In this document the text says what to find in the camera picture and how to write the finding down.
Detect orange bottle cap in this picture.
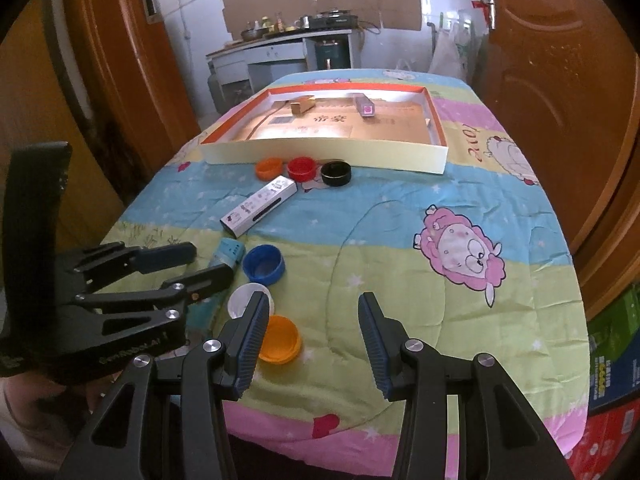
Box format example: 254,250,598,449
255,157,284,180
257,315,303,365

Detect red door latch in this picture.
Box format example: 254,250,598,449
472,0,497,29

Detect red bottle cap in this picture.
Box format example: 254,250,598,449
287,156,317,182

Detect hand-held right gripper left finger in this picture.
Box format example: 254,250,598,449
55,290,273,480

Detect black gas stove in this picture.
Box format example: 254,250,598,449
306,14,358,29

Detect white bottle cap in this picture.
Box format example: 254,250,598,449
227,283,276,318

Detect white kitchen counter cabinet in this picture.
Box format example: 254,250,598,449
206,27,358,97

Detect blue bottle cap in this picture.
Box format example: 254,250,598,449
242,244,287,284

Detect green carton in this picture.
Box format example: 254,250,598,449
587,285,640,361

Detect brown wooden door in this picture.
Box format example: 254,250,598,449
470,0,640,321

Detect brown wooden door frame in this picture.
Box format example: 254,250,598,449
60,0,201,186

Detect teal box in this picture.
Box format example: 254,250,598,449
187,238,244,341

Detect green air fryer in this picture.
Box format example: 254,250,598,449
313,37,351,71

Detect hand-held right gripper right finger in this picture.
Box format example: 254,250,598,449
357,291,576,480

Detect large white plastic bag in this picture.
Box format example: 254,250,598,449
429,22,473,82

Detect shallow orange-rimmed cardboard box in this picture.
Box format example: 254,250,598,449
200,85,447,175

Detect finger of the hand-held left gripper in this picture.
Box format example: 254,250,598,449
79,264,235,337
74,241,197,291

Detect blue carton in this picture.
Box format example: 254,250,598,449
587,345,640,416

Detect long white box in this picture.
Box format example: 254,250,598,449
220,176,298,238

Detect black bottle cap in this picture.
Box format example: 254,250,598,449
320,159,352,187

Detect red carton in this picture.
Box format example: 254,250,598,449
565,400,640,480

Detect row of condiment bottles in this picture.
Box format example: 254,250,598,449
246,12,307,34

